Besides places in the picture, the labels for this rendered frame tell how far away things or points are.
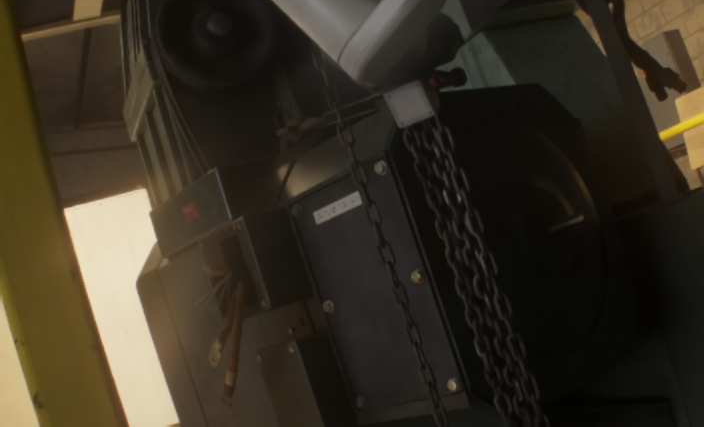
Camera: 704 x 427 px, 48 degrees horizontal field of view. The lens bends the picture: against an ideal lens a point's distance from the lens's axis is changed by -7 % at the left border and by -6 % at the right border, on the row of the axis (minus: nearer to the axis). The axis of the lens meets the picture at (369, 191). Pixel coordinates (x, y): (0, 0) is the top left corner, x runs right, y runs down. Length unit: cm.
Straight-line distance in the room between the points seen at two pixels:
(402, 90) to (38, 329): 49
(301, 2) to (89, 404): 53
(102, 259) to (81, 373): 602
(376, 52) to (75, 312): 51
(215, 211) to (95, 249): 572
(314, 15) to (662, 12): 722
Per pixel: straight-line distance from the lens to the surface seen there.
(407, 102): 85
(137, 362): 694
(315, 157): 117
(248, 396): 136
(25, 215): 101
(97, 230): 704
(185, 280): 142
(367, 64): 66
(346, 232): 107
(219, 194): 129
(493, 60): 169
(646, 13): 798
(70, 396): 99
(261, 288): 111
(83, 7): 296
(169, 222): 143
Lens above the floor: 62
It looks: 7 degrees up
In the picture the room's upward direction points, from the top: 19 degrees counter-clockwise
